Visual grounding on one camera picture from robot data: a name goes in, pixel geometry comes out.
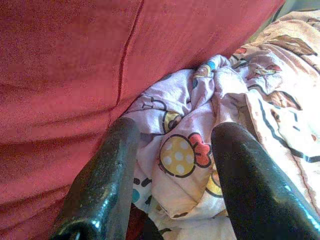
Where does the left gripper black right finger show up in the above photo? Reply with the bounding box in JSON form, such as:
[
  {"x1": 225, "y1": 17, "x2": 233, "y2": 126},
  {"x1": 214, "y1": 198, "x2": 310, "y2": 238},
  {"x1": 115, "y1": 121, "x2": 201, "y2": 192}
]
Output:
[{"x1": 211, "y1": 121, "x2": 320, "y2": 240}]

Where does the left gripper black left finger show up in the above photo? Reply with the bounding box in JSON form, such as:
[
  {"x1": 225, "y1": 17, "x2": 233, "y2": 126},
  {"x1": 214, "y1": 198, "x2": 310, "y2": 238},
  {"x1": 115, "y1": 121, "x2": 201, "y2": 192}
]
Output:
[{"x1": 49, "y1": 117, "x2": 141, "y2": 240}]

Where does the large red cushion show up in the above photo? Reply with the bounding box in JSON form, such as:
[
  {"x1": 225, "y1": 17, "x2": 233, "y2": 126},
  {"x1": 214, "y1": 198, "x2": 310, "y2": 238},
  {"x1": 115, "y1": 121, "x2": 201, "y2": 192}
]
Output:
[{"x1": 0, "y1": 0, "x2": 287, "y2": 240}]

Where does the pink cartoon print blanket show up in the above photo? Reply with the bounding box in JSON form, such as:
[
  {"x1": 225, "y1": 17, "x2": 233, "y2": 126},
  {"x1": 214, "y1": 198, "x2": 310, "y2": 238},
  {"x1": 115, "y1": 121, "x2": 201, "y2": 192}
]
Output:
[{"x1": 119, "y1": 9, "x2": 320, "y2": 240}]

